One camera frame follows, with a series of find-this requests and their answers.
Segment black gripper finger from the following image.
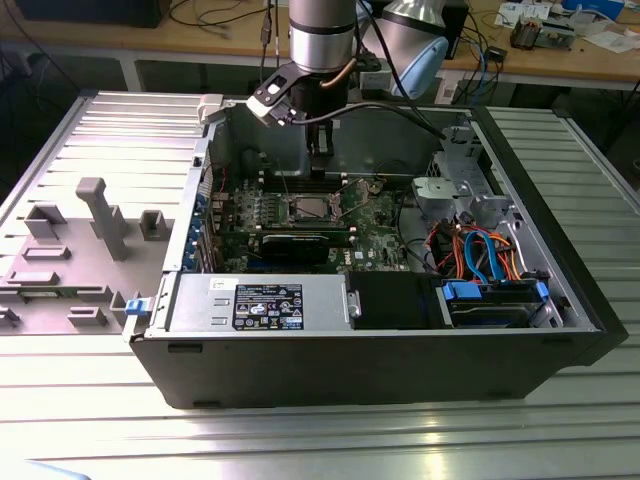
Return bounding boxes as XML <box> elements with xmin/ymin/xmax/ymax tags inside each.
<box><xmin>305</xmin><ymin>122</ymin><xmax>336</xmax><ymax>179</ymax></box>

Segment metal socket cover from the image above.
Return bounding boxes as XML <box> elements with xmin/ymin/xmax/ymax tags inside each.
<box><xmin>327</xmin><ymin>174</ymin><xmax>376</xmax><ymax>224</ymax></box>

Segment silver CPU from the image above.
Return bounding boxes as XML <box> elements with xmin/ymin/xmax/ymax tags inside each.
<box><xmin>292</xmin><ymin>195</ymin><xmax>335</xmax><ymax>222</ymax></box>

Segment black empty RAM slot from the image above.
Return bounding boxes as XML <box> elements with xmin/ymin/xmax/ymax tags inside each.
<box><xmin>262</xmin><ymin>182</ymin><xmax>347</xmax><ymax>195</ymax></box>
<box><xmin>262</xmin><ymin>172</ymin><xmax>347</xmax><ymax>185</ymax></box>

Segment CPU socket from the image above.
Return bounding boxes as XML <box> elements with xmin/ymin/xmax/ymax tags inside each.
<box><xmin>280</xmin><ymin>191</ymin><xmax>348</xmax><ymax>226</ymax></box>

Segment black plastic cover box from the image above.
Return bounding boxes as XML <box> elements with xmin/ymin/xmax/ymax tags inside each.
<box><xmin>347</xmin><ymin>272</ymin><xmax>446</xmax><ymax>331</ymax></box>

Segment green motherboard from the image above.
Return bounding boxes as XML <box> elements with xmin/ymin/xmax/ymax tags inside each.
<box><xmin>197</xmin><ymin>169</ymin><xmax>416</xmax><ymax>274</ymax></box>

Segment black graphics card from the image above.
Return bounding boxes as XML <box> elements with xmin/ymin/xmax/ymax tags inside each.
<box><xmin>259</xmin><ymin>230</ymin><xmax>331</xmax><ymax>267</ymax></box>

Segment pale grey case clip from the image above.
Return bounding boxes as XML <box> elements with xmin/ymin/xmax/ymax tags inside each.
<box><xmin>197</xmin><ymin>93</ymin><xmax>224</xmax><ymax>124</ymax></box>

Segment long RAM stick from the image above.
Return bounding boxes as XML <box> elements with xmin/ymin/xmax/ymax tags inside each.
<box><xmin>225</xmin><ymin>221</ymin><xmax>352</xmax><ymax>239</ymax></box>

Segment silver metal drive cage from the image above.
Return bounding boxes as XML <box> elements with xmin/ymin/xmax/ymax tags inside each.
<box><xmin>427</xmin><ymin>124</ymin><xmax>516</xmax><ymax>236</ymax></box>

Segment black upright box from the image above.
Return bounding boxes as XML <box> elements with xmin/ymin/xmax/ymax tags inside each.
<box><xmin>443</xmin><ymin>0</ymin><xmax>470</xmax><ymax>61</ymax></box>

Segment wooden workbench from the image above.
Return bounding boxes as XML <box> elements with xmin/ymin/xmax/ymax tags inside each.
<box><xmin>0</xmin><ymin>0</ymin><xmax>640</xmax><ymax>91</ymax></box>

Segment silver power supply unit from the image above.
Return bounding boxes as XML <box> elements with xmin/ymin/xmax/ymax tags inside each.
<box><xmin>167</xmin><ymin>272</ymin><xmax>351</xmax><ymax>335</ymax></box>

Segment white leaflet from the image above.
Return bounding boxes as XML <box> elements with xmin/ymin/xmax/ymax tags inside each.
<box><xmin>494</xmin><ymin>0</ymin><xmax>551</xmax><ymax>29</ymax></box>

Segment electronic part with heatsink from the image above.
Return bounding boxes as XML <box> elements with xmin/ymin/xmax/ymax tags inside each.
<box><xmin>509</xmin><ymin>14</ymin><xmax>541</xmax><ymax>51</ymax></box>

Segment black PC case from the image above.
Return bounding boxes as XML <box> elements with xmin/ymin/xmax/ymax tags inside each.
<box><xmin>119</xmin><ymin>92</ymin><xmax>630</xmax><ymax>411</ymax></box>

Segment hard disk in blue carrier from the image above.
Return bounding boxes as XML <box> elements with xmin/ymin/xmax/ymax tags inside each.
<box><xmin>439</xmin><ymin>279</ymin><xmax>551</xmax><ymax>330</ymax></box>

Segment grey electronic module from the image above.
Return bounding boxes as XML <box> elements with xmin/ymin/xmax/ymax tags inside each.
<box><xmin>539</xmin><ymin>17</ymin><xmax>574</xmax><ymax>50</ymax></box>

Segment large black box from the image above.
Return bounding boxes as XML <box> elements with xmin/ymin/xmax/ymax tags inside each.
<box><xmin>14</xmin><ymin>0</ymin><xmax>162</xmax><ymax>29</ymax></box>

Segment grey parts rack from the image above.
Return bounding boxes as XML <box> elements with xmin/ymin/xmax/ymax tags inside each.
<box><xmin>0</xmin><ymin>177</ymin><xmax>176</xmax><ymax>335</ymax></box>

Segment blue box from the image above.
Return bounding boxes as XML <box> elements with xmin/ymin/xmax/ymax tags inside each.
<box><xmin>562</xmin><ymin>0</ymin><xmax>626</xmax><ymax>21</ymax></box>

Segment white papers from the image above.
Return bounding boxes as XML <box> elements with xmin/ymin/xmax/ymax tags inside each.
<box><xmin>582</xmin><ymin>27</ymin><xmax>640</xmax><ymax>55</ymax></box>

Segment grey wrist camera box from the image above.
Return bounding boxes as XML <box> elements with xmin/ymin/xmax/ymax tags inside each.
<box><xmin>358</xmin><ymin>69</ymin><xmax>392</xmax><ymax>92</ymax></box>

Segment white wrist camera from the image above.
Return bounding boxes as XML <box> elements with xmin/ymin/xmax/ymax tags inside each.
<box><xmin>245</xmin><ymin>67</ymin><xmax>307</xmax><ymax>126</ymax></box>

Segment black camera cable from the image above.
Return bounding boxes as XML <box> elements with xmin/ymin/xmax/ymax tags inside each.
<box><xmin>288</xmin><ymin>99</ymin><xmax>449</xmax><ymax>142</ymax></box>

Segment blue flat wire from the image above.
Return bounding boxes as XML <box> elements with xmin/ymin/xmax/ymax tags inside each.
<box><xmin>462</xmin><ymin>228</ymin><xmax>489</xmax><ymax>281</ymax></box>
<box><xmin>479</xmin><ymin>232</ymin><xmax>507</xmax><ymax>285</ymax></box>

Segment orange wire bundle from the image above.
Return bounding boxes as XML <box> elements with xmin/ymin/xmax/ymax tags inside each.
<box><xmin>427</xmin><ymin>219</ymin><xmax>531</xmax><ymax>281</ymax></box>

